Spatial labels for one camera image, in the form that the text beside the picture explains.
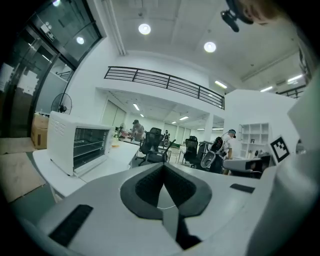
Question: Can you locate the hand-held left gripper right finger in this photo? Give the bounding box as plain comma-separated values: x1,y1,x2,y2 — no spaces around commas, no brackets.
163,162,277,252

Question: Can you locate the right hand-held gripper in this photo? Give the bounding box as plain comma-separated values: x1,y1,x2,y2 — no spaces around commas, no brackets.
222,134,291,180

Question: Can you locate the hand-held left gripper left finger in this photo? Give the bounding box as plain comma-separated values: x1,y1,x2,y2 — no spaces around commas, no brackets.
37,162,185,255

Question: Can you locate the silver baking tray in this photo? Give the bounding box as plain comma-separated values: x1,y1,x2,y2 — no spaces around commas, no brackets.
73,147,106,161

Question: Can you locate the wire oven rack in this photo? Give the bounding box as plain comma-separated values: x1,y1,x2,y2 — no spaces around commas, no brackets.
74,139,106,149

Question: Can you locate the white toaster oven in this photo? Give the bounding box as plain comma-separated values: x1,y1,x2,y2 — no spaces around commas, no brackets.
46,110,116,178

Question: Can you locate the white black robot shell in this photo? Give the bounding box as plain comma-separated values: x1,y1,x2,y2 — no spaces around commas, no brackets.
200,136,226,171

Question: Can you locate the white cubby shelf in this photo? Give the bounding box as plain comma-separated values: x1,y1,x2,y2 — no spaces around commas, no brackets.
238,122,271,159

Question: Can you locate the black mesh office chair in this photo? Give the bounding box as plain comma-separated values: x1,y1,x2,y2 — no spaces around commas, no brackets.
138,127,164,166
183,135,200,169

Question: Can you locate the small humanoid robot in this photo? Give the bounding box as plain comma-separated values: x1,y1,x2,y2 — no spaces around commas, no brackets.
163,129,172,148

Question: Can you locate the black balcony railing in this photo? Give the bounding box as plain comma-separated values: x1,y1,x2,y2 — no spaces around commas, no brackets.
103,65,226,111

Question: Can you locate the cardboard box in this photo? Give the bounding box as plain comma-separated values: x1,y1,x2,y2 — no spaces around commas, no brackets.
30,113,50,150

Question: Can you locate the round ceiling light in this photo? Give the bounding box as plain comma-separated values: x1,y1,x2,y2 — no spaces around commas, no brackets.
138,23,152,36
203,41,217,54

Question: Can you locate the black standing fan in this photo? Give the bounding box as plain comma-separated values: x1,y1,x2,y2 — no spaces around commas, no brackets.
50,92,73,116

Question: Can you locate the flat cardboard sheet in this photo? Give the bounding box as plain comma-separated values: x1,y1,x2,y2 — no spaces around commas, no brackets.
0,136,36,156
0,152,47,204

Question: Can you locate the black framed glass door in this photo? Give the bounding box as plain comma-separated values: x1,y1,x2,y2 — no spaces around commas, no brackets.
0,0,104,139

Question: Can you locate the black head-worn camera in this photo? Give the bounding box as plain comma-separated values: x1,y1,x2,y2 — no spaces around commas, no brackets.
219,0,255,34

